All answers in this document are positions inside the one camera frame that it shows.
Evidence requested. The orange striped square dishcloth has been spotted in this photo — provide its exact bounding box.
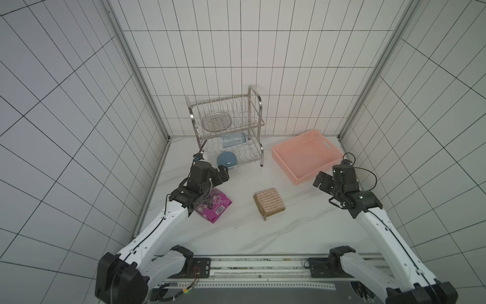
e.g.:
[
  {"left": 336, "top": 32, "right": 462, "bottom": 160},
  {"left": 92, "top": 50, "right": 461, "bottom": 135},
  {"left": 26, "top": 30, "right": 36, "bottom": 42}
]
[{"left": 253, "top": 187, "right": 286, "bottom": 220}]

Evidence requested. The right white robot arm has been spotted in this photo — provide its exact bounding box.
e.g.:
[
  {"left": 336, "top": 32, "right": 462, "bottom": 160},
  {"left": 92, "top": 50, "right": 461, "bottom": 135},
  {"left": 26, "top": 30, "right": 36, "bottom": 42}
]
[{"left": 309, "top": 165, "right": 459, "bottom": 303}]

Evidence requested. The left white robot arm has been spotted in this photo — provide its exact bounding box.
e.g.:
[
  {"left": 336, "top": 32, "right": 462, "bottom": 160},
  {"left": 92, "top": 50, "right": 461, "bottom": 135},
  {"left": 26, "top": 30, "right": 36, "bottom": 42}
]
[{"left": 94, "top": 160, "right": 229, "bottom": 303}]

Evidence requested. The blue bowl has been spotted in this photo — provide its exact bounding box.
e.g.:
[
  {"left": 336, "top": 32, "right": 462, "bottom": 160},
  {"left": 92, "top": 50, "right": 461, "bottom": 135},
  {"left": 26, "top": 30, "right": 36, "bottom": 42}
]
[{"left": 216, "top": 151, "right": 238, "bottom": 168}]

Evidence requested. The purple snack packet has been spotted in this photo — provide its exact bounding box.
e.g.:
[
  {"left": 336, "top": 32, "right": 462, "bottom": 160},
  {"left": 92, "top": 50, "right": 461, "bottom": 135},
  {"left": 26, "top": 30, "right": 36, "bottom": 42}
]
[{"left": 196, "top": 188, "right": 232, "bottom": 224}]

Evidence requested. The steel two-tier dish rack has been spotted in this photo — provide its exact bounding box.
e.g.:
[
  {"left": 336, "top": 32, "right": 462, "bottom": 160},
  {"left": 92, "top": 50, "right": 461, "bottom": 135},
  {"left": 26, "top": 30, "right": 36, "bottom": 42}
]
[{"left": 186, "top": 85, "right": 265, "bottom": 168}]

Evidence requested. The pink plastic basket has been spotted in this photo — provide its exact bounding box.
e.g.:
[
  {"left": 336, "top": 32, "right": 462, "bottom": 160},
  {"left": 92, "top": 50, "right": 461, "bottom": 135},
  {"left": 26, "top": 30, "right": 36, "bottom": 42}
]
[{"left": 272, "top": 129, "right": 344, "bottom": 185}]

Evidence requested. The round metal mesh strainer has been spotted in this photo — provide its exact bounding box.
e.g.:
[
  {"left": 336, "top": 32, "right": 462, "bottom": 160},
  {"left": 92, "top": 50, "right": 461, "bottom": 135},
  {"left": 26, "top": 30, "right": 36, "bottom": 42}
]
[{"left": 201, "top": 111, "right": 232, "bottom": 133}]

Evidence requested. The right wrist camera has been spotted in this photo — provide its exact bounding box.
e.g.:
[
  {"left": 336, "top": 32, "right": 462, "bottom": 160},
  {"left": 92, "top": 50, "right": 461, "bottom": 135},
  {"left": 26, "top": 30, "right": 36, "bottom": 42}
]
[{"left": 332, "top": 159, "right": 359, "bottom": 193}]

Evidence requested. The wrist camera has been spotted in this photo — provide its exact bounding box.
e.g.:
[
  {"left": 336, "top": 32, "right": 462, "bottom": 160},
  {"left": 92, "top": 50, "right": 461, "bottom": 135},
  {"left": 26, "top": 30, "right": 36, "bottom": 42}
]
[
  {"left": 193, "top": 151, "right": 206, "bottom": 163},
  {"left": 332, "top": 159, "right": 359, "bottom": 193}
]

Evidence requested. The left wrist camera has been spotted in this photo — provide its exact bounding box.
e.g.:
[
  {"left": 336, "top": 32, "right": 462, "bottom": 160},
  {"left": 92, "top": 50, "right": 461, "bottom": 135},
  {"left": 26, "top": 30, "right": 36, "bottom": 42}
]
[{"left": 193, "top": 151, "right": 206, "bottom": 163}]

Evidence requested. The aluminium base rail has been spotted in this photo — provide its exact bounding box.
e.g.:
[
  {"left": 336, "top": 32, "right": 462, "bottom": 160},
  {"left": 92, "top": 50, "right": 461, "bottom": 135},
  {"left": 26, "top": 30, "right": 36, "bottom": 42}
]
[{"left": 109, "top": 253, "right": 418, "bottom": 304}]

